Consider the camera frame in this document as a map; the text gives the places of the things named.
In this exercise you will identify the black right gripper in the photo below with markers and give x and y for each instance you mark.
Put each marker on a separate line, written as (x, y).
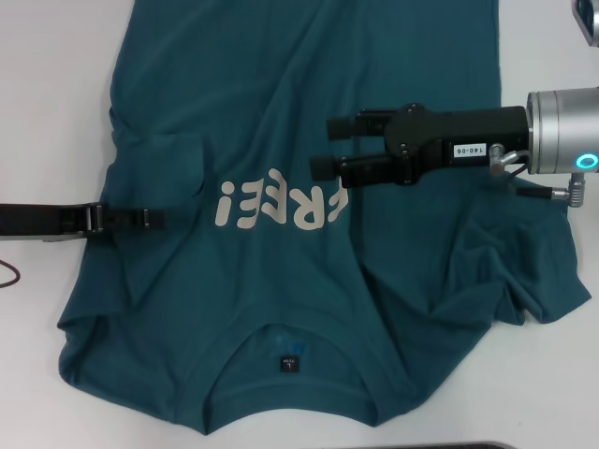
(430, 138)

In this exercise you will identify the teal t-shirt with FREE print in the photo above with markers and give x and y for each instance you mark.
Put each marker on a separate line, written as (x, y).
(281, 70)

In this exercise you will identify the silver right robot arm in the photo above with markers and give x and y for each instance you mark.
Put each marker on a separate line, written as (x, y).
(561, 131)

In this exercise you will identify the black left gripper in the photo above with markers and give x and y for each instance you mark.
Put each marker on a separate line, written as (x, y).
(33, 220)

